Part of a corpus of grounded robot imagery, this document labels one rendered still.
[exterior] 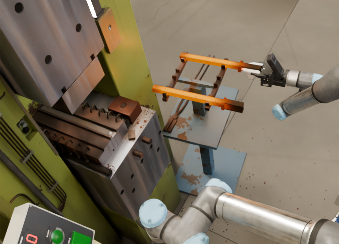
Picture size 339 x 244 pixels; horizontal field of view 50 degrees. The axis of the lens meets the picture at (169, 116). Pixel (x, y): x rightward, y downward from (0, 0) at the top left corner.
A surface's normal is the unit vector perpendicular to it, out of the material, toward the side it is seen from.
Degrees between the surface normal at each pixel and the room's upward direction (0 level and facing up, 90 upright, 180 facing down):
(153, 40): 0
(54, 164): 90
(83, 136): 0
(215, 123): 0
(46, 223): 60
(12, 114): 90
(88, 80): 90
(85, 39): 90
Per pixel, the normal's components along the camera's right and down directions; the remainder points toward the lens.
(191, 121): -0.15, -0.61
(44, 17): 0.87, 0.29
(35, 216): 0.78, -0.34
